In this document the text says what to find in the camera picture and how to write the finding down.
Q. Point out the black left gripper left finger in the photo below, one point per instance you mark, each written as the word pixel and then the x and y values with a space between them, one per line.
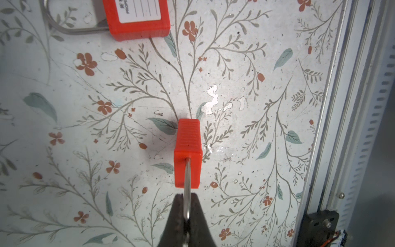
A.
pixel 173 234

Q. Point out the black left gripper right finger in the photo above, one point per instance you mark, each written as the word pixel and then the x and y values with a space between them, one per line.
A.
pixel 199 232

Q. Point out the red padlock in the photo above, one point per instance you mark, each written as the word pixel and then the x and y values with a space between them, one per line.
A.
pixel 125 20
pixel 188 155

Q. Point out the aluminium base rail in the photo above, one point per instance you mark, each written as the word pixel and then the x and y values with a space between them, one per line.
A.
pixel 361 76

